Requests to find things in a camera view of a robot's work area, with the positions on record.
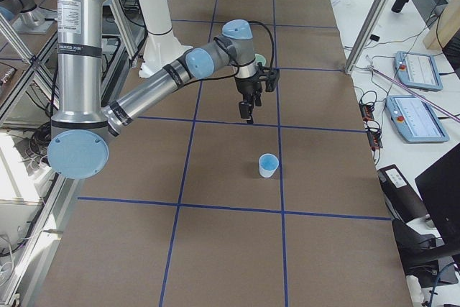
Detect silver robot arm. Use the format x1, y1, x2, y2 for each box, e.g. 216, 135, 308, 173
47, 0, 262, 179
1, 0, 46, 29

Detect pale green ceramic bowl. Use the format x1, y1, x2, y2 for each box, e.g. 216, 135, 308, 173
254, 53, 267, 66

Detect blue teach pendant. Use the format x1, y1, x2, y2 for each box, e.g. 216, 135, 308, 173
385, 96, 449, 144
395, 51, 443, 91

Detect aluminium frame post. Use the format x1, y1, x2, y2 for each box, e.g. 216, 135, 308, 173
344, 0, 388, 75

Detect black Huawei monitor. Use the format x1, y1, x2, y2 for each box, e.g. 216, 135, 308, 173
415, 145, 459, 242

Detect far blue teach pendant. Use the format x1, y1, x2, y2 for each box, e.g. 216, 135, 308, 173
395, 51, 443, 91

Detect black box with label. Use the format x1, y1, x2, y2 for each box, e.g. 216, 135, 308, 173
377, 165, 428, 223

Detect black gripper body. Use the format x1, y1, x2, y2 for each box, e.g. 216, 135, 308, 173
235, 78, 262, 106

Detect near blue teach pendant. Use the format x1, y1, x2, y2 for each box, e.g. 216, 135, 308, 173
385, 96, 449, 144

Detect light blue plastic cup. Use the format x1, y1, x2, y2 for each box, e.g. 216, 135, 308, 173
258, 153, 279, 178

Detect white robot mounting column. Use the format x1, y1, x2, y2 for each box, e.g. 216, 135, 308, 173
138, 0, 191, 78

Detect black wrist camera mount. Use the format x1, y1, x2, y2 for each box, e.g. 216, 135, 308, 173
258, 66, 280, 93

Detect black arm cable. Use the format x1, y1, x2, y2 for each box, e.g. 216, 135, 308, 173
201, 20, 277, 81

